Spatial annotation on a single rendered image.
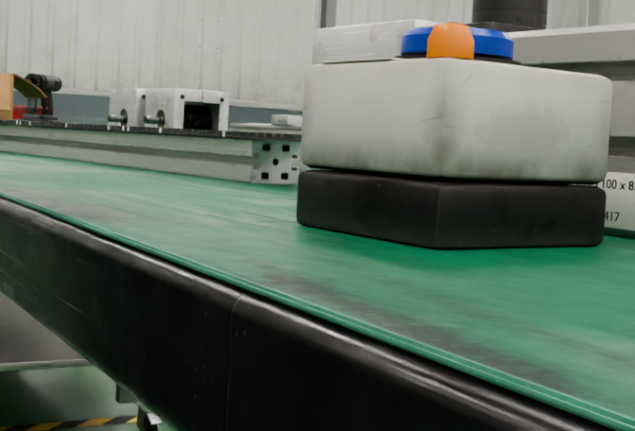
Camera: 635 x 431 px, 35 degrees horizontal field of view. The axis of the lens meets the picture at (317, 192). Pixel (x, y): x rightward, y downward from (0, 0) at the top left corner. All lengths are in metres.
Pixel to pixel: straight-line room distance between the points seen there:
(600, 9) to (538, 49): 8.51
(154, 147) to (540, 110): 0.52
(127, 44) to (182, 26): 0.72
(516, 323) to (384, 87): 0.16
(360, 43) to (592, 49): 0.16
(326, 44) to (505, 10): 0.24
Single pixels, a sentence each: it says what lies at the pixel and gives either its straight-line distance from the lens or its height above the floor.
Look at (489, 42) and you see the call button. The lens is 0.36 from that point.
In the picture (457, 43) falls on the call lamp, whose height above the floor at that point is 0.84.
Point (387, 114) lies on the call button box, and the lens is 0.34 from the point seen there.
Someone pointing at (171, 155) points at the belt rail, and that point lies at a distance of 0.81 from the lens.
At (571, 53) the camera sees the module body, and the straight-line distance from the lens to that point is 0.44.
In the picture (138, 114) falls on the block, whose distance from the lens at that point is 1.59.
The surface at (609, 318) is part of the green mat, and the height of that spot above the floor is 0.78.
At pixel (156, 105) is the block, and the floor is 0.85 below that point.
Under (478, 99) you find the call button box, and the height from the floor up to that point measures 0.83.
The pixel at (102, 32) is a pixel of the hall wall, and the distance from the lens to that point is 11.85.
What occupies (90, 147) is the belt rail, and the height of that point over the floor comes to 0.79.
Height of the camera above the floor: 0.81
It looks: 3 degrees down
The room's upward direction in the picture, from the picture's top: 3 degrees clockwise
